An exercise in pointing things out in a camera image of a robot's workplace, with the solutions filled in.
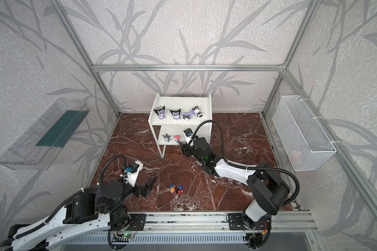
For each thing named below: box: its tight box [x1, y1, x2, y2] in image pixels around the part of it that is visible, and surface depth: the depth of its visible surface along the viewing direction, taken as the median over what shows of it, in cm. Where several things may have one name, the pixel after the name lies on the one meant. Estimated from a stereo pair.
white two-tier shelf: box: [147, 93, 213, 158], surface depth 74 cm
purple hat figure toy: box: [190, 105, 204, 119], surface depth 74 cm
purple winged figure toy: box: [182, 112, 193, 121], surface depth 71 cm
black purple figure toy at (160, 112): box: [153, 105, 166, 120], surface depth 71 cm
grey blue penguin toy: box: [162, 133, 171, 143], surface depth 85 cm
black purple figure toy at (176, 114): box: [169, 108, 182, 121], surface depth 71 cm
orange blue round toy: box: [169, 184, 176, 193], surface depth 84 cm
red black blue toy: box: [177, 185, 184, 196], surface depth 84 cm
